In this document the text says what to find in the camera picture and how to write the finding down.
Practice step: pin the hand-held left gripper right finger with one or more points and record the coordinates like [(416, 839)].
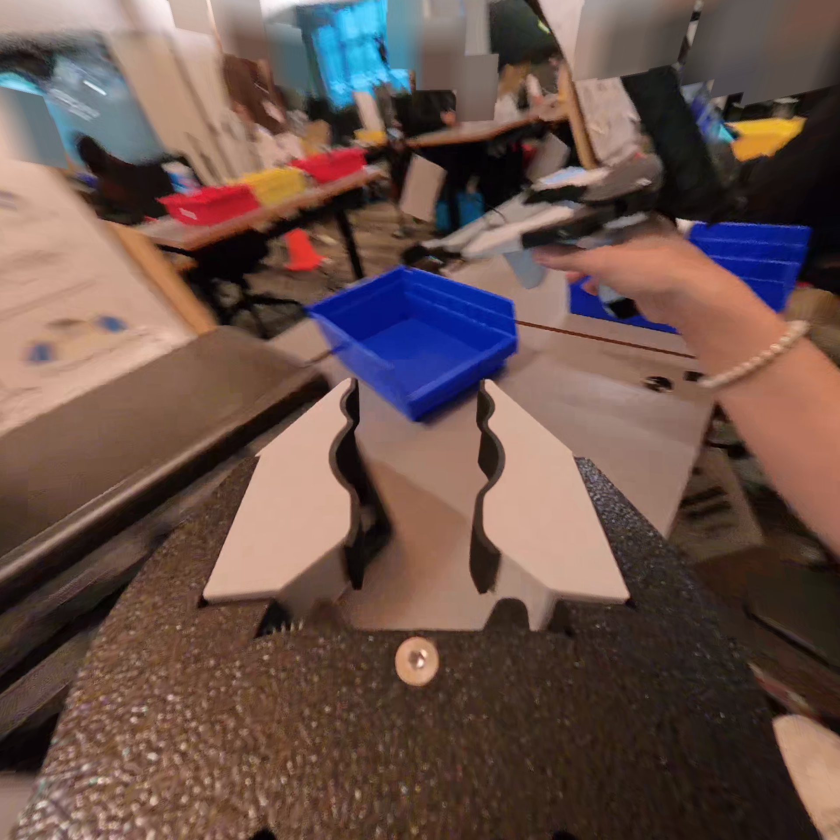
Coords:
[(551, 525)]

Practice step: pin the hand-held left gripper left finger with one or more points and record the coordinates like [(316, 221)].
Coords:
[(289, 512)]

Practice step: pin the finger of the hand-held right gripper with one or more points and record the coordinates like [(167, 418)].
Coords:
[(479, 246), (525, 216)]

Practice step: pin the large blue plastic bin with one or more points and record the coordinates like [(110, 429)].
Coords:
[(754, 262)]

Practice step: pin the black drawer cabinet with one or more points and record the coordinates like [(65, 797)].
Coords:
[(131, 407)]

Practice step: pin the person's right forearm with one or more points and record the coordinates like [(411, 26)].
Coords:
[(794, 446)]

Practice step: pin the person's right hand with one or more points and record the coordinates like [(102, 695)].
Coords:
[(669, 289)]

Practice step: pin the hanging white paper sheet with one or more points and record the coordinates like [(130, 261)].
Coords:
[(421, 187)]

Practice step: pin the small blue plastic bin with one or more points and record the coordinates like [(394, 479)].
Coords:
[(420, 348)]

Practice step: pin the red plastic bin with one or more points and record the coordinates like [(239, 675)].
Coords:
[(210, 203), (328, 164)]

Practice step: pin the orange cone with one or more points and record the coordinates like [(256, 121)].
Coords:
[(303, 253)]

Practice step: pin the yellow plastic bin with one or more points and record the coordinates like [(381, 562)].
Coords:
[(764, 138), (275, 184)]

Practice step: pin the blue screen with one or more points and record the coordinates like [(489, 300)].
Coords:
[(348, 46)]

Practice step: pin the wooden table with bins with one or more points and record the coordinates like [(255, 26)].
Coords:
[(216, 229)]

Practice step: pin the white poster board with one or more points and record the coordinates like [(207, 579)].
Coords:
[(65, 275)]

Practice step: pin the black office chair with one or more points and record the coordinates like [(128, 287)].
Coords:
[(124, 177)]

